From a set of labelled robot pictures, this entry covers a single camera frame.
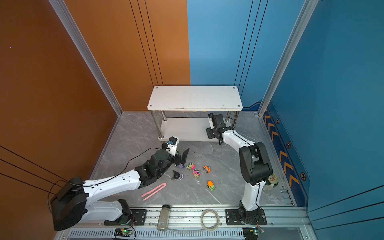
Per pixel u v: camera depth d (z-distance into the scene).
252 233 0.70
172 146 0.67
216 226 0.71
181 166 0.89
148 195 0.79
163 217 0.70
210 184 0.81
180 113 1.20
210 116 0.87
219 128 0.75
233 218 0.72
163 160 0.58
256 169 0.50
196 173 0.86
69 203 0.41
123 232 0.71
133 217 0.73
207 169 0.87
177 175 0.85
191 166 0.89
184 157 0.71
